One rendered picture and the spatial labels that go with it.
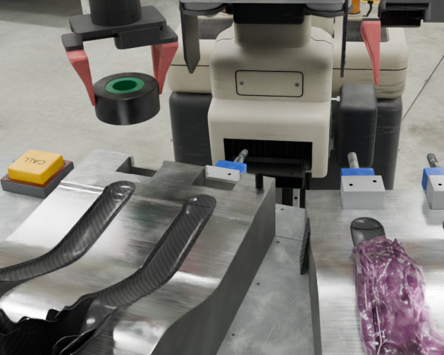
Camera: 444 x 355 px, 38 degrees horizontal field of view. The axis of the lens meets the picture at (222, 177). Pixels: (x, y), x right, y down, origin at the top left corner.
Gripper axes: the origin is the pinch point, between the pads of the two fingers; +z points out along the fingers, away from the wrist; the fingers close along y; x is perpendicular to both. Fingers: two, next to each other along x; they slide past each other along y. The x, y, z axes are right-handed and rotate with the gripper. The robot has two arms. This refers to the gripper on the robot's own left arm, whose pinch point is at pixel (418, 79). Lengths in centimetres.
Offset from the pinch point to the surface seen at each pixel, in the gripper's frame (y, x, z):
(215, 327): -20.8, -17.9, 26.8
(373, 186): -4.5, -0.6, 13.2
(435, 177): 3.1, 1.9, 11.9
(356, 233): -6.5, -4.4, 18.5
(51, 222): -41.9, -11.1, 18.2
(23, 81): -168, 233, -7
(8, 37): -205, 288, -35
